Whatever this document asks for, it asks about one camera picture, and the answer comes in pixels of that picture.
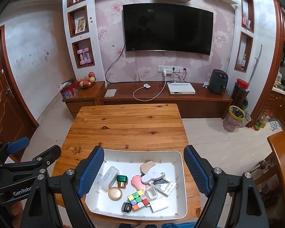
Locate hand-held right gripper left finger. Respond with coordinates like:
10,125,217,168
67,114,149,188
20,145,105,228

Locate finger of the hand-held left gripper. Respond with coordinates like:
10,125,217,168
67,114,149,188
0,136,30,168
0,145,62,178

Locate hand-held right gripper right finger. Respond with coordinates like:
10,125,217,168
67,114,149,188
183,145,271,228

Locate clear long plastic box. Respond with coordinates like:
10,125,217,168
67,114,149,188
99,166,120,190

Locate green perfume bottle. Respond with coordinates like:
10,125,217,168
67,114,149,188
116,175,128,188

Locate gold round compact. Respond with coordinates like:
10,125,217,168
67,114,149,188
108,187,123,201

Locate white plastic tray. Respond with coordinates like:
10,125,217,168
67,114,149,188
85,149,188,220

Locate small white digital camera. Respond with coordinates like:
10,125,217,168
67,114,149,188
150,177,177,197

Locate white tape measure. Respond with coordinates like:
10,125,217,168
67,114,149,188
141,163,167,185

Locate pink heart-shaped case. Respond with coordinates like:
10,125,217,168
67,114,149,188
131,174,148,192

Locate small clear plastic box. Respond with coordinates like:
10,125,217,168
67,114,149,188
145,186,159,199

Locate black charger plug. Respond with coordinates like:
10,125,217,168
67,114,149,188
121,202,133,216

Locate small beige box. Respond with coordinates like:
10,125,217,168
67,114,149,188
140,161,156,175

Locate white power bank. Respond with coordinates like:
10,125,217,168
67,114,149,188
149,198,169,213

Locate colourful puzzle cube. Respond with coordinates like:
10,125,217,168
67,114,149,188
127,190,150,211

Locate brown wooden door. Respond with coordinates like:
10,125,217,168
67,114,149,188
0,26,40,162

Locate blue plastic stool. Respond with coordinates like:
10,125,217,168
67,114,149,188
163,222,197,228

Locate yellow-rimmed plastic bucket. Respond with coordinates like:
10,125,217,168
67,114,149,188
223,105,245,133

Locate wooden side cabinet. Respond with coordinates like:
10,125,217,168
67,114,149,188
62,81,106,119

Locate red printed box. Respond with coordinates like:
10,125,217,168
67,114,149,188
60,81,81,99

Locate long wooden television cabinet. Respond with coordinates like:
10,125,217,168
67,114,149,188
100,82,233,119

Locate dark fruit bowl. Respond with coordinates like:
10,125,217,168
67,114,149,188
78,82,97,91

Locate yellow oil bottle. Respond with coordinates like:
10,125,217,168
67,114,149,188
253,114,270,131

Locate pile of red apples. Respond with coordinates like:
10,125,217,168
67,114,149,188
76,71,97,87

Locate white set-top box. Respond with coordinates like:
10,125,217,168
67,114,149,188
167,82,196,95

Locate red-lidded dark jar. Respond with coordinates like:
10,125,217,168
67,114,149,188
232,78,250,108

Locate wooden chair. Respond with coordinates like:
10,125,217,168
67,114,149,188
249,128,285,228

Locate dark green air fryer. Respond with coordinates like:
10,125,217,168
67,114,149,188
208,69,229,95

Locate wooden kitchen cabinet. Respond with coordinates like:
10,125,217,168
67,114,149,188
261,90,285,129

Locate long metal stick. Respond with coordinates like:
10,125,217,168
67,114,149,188
248,44,262,85

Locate framed photo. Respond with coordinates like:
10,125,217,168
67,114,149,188
75,18,86,34

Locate black curved television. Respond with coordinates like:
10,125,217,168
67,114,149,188
122,3,214,56

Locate small pink box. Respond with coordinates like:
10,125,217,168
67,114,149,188
242,13,252,29

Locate white charging cable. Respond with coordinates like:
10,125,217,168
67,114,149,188
133,75,168,101

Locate black power cables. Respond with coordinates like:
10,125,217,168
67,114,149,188
172,68,188,83

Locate black television cable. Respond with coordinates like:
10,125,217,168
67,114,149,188
105,41,126,83

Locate white wall socket strip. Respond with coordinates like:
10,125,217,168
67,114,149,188
157,65,184,74

